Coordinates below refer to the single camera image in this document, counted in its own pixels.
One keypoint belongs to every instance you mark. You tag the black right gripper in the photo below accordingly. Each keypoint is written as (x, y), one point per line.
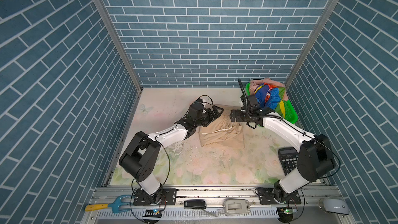
(237, 115)

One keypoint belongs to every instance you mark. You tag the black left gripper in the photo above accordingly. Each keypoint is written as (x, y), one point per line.
(210, 118)

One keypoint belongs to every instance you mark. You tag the beige drawstring shorts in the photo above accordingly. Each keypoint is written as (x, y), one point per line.
(223, 132)

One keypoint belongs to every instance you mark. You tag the colourful striped shorts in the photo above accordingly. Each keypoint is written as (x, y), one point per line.
(273, 97)

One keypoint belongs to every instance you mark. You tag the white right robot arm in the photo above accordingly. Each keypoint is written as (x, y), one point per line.
(315, 155)

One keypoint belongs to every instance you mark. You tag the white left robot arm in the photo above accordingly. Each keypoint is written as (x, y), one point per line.
(141, 154)

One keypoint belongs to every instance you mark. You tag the pink cloth in basket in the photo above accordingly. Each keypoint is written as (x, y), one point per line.
(255, 83)

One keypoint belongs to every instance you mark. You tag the green plastic basket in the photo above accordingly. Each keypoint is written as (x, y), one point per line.
(291, 114)

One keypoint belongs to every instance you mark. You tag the black calculator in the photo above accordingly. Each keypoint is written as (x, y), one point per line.
(288, 157)

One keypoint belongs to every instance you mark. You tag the black car key fob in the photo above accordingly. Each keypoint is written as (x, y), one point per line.
(195, 204)

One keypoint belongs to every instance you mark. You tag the left green lit circuit board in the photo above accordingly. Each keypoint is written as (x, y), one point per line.
(152, 216)

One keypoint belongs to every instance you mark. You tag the green lit circuit board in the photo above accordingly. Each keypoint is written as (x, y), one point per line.
(152, 216)
(286, 214)

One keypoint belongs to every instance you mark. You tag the right green lit circuit board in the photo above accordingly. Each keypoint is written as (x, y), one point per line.
(286, 214)

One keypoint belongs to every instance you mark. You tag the white computer mouse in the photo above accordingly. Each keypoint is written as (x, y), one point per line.
(334, 206)

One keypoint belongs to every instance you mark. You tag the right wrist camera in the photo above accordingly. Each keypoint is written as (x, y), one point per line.
(242, 90)

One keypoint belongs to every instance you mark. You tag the blue yellow handled tool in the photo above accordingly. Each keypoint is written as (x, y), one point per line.
(121, 204)

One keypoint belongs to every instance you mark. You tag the aluminium right corner post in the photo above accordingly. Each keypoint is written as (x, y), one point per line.
(320, 24)

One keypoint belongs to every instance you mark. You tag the aluminium corner post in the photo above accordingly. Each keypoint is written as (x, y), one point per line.
(320, 24)
(102, 11)

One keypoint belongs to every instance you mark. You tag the aluminium left corner post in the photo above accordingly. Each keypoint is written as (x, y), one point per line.
(102, 11)

